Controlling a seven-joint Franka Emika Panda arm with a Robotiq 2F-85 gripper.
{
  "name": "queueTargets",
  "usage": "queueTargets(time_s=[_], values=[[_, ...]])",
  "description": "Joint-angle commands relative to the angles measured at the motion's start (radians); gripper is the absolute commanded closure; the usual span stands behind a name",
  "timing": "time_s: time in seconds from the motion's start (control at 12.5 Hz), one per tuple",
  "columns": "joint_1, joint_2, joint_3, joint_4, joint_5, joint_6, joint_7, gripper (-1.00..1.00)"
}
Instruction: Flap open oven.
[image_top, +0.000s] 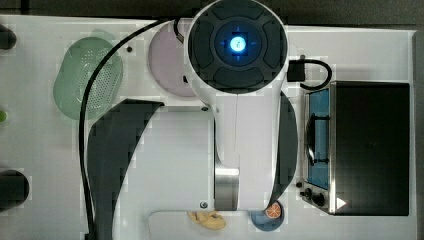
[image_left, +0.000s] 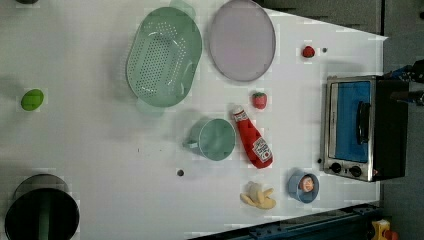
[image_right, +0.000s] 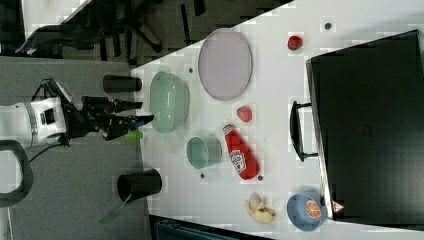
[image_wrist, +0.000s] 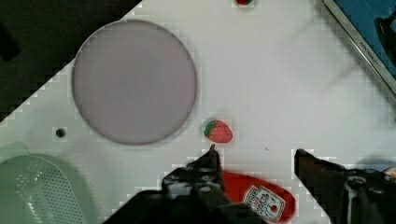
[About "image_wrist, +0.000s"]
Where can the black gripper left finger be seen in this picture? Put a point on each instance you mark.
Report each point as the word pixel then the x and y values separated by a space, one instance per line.
pixel 204 171

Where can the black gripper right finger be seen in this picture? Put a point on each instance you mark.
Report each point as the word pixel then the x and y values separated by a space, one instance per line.
pixel 348 196

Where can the silver toaster oven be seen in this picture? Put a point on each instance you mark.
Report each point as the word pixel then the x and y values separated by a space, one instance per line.
pixel 370 26

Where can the red toy strawberry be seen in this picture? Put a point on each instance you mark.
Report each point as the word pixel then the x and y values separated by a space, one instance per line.
pixel 219 132

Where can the red ketchup bottle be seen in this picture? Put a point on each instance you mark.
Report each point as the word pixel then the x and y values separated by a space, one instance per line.
pixel 269 201

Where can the round lilac plate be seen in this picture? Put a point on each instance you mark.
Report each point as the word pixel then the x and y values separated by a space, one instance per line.
pixel 134 82

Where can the green perforated colander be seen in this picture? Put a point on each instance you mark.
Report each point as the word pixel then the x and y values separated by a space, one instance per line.
pixel 42 189

